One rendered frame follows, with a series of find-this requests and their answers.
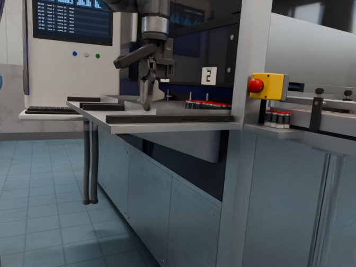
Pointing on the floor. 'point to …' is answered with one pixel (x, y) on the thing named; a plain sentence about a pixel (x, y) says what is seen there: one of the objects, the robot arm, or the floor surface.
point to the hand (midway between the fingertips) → (144, 106)
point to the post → (247, 27)
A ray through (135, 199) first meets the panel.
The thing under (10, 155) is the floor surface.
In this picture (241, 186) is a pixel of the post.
